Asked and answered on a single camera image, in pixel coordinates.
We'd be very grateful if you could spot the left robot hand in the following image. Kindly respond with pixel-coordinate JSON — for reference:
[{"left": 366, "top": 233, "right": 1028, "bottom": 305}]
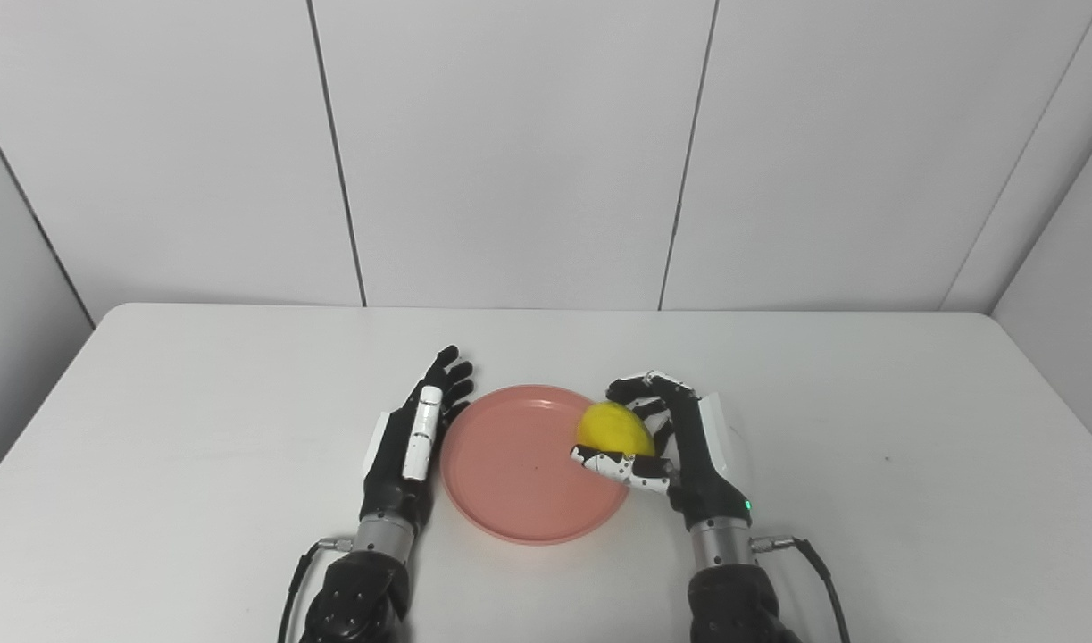
[{"left": 359, "top": 346, "right": 475, "bottom": 538}]

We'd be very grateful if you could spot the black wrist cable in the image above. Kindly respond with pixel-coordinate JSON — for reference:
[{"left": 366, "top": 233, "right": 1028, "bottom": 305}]
[
  {"left": 277, "top": 537, "right": 354, "bottom": 643},
  {"left": 749, "top": 535, "right": 853, "bottom": 643}
]

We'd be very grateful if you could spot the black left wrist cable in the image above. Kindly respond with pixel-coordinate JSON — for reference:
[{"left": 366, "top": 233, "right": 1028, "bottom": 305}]
[{"left": 277, "top": 537, "right": 354, "bottom": 643}]

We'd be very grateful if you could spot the pink round plate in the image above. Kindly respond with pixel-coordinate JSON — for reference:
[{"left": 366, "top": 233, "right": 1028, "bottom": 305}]
[{"left": 441, "top": 385, "right": 633, "bottom": 547}]

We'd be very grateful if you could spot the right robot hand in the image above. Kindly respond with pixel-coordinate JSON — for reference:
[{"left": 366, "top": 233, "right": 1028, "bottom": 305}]
[{"left": 570, "top": 371, "right": 754, "bottom": 531}]

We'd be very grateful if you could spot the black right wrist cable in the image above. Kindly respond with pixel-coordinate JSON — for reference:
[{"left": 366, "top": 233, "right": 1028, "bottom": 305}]
[{"left": 749, "top": 535, "right": 853, "bottom": 643}]

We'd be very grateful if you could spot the yellow lemon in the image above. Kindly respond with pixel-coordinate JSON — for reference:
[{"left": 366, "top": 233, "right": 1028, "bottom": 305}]
[{"left": 577, "top": 401, "right": 655, "bottom": 458}]

